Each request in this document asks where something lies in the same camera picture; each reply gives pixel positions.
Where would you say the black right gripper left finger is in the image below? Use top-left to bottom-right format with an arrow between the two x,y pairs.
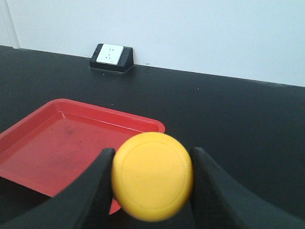
0,148 -> 115,229

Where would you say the red plastic tray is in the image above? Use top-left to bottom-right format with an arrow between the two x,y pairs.
0,98 -> 166,215

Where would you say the yellow mushroom push button switch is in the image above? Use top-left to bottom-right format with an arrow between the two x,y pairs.
112,132 -> 193,222

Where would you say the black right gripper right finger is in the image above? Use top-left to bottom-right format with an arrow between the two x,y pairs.
190,147 -> 305,229

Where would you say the white socket in black housing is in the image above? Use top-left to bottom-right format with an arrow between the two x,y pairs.
90,43 -> 134,73

